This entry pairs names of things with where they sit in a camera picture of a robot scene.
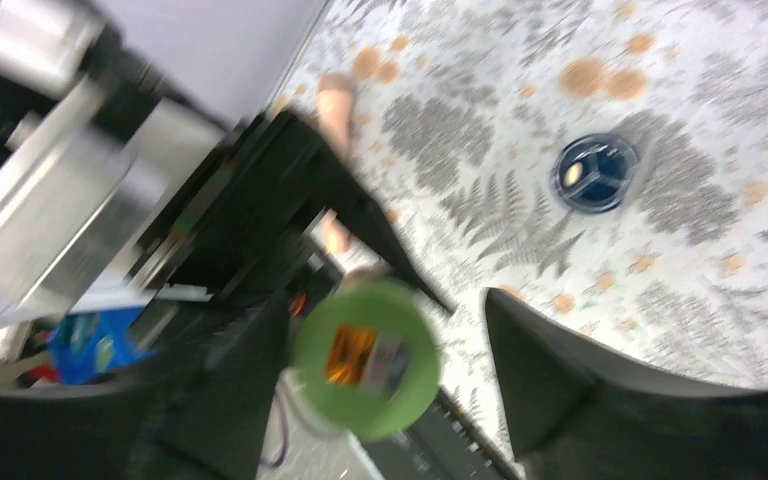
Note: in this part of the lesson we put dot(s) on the green pill bottle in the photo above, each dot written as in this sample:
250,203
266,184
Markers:
366,361

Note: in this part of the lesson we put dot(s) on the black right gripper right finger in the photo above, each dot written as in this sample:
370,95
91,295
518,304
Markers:
576,409

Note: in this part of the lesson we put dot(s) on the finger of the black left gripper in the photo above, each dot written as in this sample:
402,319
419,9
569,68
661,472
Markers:
313,174

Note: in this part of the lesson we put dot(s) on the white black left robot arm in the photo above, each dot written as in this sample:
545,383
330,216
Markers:
112,183

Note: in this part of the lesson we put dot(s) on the beige pill in organizer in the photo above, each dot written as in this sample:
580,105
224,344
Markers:
573,174

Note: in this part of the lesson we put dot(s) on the floral patterned table mat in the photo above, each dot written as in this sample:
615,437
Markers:
462,109

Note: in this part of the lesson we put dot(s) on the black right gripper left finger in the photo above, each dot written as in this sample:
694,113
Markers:
196,410

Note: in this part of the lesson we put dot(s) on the blue plastic parts bin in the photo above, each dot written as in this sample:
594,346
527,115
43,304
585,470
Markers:
87,344

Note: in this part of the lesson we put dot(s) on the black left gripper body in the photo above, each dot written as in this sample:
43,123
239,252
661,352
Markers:
235,228

